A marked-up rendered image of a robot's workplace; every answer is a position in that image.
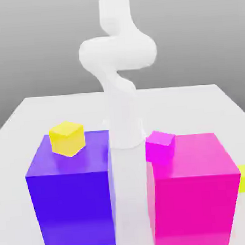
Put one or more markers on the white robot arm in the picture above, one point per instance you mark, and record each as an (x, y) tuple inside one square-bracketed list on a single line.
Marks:
[(117, 52)]

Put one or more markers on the small magenta cube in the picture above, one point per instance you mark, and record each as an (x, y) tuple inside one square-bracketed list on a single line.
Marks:
[(159, 147)]

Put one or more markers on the large purple box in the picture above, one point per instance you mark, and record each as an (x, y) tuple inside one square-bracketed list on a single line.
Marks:
[(72, 200)]

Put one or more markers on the large magenta box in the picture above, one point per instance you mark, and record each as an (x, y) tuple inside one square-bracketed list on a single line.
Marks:
[(194, 202)]

